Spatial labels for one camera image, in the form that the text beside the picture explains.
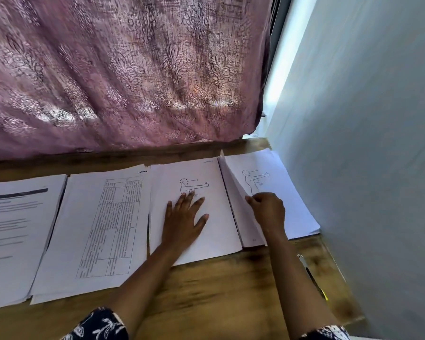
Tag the person's left hand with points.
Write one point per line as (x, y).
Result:
(181, 223)

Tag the person's right hand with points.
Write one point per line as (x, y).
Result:
(269, 212)

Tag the table-print paper pile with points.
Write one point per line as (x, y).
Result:
(92, 237)

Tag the dark-header text paper pile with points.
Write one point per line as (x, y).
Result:
(18, 237)

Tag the person's left forearm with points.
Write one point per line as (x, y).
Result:
(141, 290)

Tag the person's right forearm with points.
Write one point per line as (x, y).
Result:
(297, 286)

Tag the silver yellow black stapler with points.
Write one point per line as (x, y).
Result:
(313, 276)

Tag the pink patterned curtain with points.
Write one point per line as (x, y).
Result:
(120, 67)

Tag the dark window frame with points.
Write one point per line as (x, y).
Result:
(280, 31)

